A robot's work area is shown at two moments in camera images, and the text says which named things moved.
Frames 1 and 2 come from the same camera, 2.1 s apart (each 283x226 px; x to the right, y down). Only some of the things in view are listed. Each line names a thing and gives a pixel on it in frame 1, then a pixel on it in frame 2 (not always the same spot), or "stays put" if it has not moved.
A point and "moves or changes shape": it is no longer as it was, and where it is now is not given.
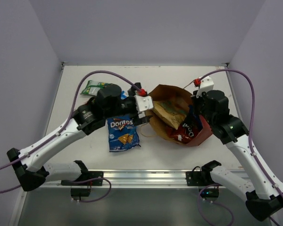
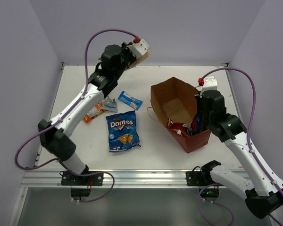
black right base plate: x=195 y=178 stays put
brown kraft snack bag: x=173 y=112 to x=139 y=60
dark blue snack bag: x=123 y=133 stays put
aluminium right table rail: x=232 y=90 stays put
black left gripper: x=137 y=115 to x=130 y=56
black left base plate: x=87 y=175 stays put
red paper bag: x=175 y=118 moves or changes shape
